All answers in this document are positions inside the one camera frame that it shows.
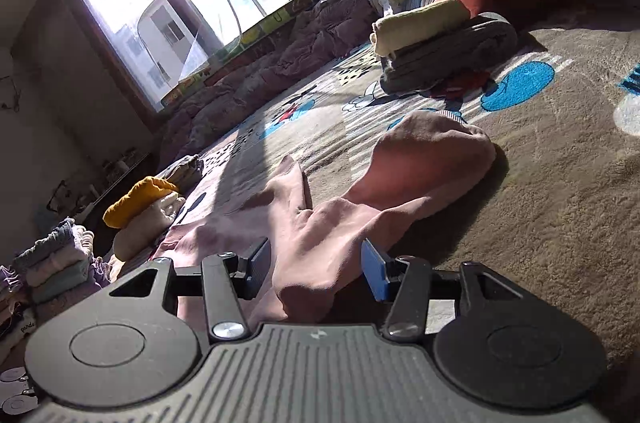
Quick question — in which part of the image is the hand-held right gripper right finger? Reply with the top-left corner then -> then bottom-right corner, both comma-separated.
360,237 -> 526,342

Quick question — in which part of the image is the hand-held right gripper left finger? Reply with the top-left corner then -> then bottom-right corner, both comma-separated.
107,238 -> 271,344

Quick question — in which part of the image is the pink sweatshirt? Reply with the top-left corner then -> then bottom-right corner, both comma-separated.
150,110 -> 498,324

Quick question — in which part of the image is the stack of folded clothes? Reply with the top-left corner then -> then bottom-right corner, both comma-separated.
12,217 -> 96,304

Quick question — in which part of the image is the cream folded sweater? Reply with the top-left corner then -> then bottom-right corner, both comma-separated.
112,193 -> 187,261

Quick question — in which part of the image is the small grey folded garment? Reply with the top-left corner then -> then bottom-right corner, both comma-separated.
162,154 -> 205,191

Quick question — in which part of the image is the mustard folded sweater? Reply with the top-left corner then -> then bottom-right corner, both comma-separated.
102,175 -> 180,229

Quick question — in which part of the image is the dark side table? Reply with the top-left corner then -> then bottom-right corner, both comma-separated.
47,148 -> 153,229

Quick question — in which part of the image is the cartoon printed blanket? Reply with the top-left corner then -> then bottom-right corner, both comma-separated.
107,20 -> 640,423

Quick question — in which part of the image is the purple quilt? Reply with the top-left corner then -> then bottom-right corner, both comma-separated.
157,0 -> 381,164

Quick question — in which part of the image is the dark grey folded garment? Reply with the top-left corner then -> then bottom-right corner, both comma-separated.
380,15 -> 518,94

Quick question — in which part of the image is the pale yellow folded garment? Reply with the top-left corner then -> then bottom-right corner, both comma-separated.
370,0 -> 471,58

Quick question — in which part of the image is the window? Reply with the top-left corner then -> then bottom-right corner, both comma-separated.
82,0 -> 308,111

